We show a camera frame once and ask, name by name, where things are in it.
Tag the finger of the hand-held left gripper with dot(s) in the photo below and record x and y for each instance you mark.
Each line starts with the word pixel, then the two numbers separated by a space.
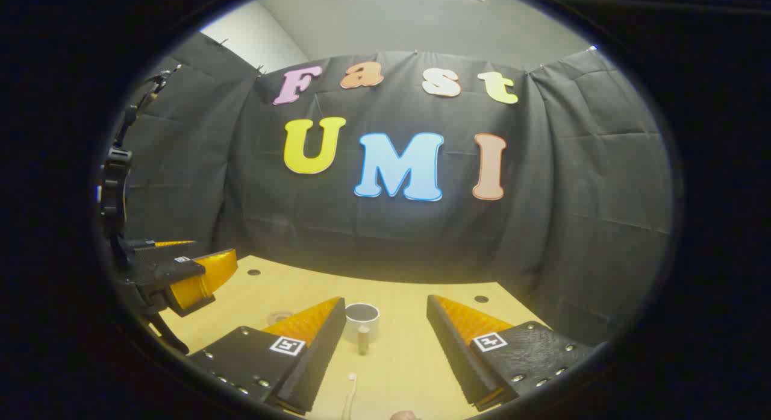
pixel 211 272
pixel 171 244

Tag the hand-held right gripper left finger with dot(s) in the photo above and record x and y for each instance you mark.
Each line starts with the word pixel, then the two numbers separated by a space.
pixel 322 354

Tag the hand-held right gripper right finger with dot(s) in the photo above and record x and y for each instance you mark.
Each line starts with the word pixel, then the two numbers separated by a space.
pixel 455 360

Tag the beige toothbrush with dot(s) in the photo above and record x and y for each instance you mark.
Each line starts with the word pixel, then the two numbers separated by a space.
pixel 350 396

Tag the round wooden coaster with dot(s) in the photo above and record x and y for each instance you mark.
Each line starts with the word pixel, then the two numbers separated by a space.
pixel 279 317

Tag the wooden desktop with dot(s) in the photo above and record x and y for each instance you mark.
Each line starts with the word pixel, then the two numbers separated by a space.
pixel 397 372

